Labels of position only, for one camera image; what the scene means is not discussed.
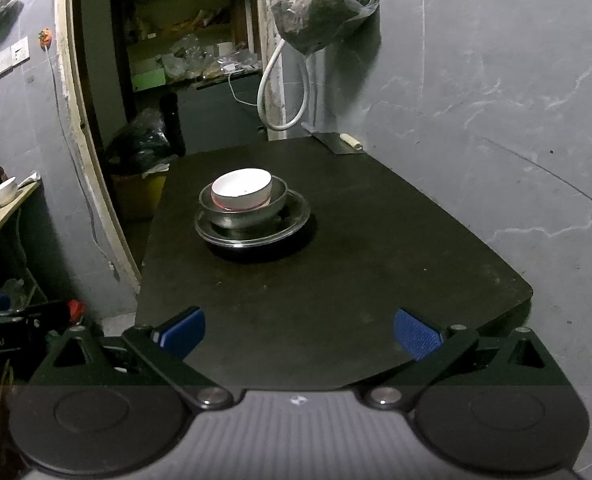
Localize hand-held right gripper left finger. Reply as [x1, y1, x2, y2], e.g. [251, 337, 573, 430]
[28, 306, 234, 411]

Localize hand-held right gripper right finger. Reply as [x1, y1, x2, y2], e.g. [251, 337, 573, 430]
[365, 308, 571, 411]

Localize stainless steel plate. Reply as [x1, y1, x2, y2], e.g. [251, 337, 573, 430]
[194, 192, 311, 248]
[194, 190, 311, 245]
[194, 195, 311, 252]

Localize stainless steel bowl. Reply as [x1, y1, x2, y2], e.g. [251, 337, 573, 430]
[199, 176, 290, 229]

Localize white ceramic bowl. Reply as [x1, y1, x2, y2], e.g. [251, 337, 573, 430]
[214, 199, 269, 212]
[211, 168, 273, 211]

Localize wooden side shelf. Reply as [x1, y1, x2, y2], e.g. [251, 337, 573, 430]
[0, 180, 43, 296]

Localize small white footed bowl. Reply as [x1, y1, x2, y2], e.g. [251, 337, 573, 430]
[0, 177, 20, 209]

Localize yellow bin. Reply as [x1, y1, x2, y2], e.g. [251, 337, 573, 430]
[110, 164, 169, 224]

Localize black garbage bag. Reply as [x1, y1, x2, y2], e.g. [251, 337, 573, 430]
[104, 107, 177, 177]

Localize grey cabinet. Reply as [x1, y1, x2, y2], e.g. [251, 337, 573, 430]
[175, 69, 269, 157]

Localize green box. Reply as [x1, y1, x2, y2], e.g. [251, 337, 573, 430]
[130, 69, 167, 93]

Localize cluttered storage shelf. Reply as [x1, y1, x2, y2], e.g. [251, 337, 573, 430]
[112, 0, 265, 92]

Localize large bag of dried goods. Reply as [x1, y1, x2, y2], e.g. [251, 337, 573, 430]
[270, 0, 380, 55]

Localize thin wall cable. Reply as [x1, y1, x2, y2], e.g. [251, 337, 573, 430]
[45, 47, 120, 282]

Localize flat metal blade pale handle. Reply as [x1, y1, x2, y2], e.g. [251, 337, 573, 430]
[303, 122, 365, 154]

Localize pale door frame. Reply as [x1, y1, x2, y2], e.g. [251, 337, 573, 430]
[54, 0, 285, 294]

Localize white charger cable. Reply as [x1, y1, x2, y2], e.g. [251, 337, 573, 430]
[228, 67, 263, 108]

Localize white wall switch plate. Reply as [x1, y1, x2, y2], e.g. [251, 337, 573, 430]
[0, 35, 31, 77]

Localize white hose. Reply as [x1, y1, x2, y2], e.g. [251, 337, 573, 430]
[257, 39, 309, 131]

